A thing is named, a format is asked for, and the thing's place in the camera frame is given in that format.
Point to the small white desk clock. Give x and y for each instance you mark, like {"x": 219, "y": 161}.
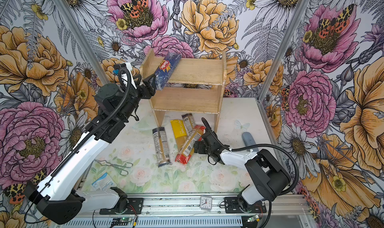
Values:
{"x": 206, "y": 203}

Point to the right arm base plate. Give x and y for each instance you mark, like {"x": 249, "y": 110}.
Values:
{"x": 232, "y": 206}

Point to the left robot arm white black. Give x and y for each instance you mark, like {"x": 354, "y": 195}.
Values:
{"x": 55, "y": 196}

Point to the brown striped spaghetti bag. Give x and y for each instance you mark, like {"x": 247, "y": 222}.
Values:
{"x": 189, "y": 122}

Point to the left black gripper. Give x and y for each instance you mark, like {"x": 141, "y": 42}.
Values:
{"x": 151, "y": 88}

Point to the blue Barilla spaghetti box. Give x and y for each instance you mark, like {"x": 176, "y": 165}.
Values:
{"x": 166, "y": 69}

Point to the green circuit board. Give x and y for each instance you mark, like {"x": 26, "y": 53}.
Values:
{"x": 254, "y": 218}
{"x": 124, "y": 221}

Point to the yellow spaghetti bag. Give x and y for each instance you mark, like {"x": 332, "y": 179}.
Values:
{"x": 180, "y": 133}

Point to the small plastic packet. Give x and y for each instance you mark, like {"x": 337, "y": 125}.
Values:
{"x": 103, "y": 183}

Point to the blue grey glasses case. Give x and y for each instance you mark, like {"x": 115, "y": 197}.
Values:
{"x": 249, "y": 141}

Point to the grey white spaghetti bag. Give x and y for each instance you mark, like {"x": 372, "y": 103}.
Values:
{"x": 161, "y": 147}

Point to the red spaghetti bag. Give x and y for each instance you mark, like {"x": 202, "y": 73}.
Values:
{"x": 187, "y": 149}

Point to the wooden two-tier shelf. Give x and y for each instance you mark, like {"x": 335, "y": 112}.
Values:
{"x": 210, "y": 72}

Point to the green circuit board left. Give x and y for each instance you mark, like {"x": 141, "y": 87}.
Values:
{"x": 124, "y": 221}

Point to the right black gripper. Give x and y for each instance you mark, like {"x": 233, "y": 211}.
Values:
{"x": 200, "y": 150}

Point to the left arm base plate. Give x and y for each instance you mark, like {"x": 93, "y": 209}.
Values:
{"x": 132, "y": 205}

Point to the metal scissors tongs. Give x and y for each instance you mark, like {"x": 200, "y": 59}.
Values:
{"x": 122, "y": 169}

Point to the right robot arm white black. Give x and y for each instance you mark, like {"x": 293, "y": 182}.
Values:
{"x": 269, "y": 178}

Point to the green circuit board right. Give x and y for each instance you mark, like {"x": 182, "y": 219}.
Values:
{"x": 254, "y": 218}

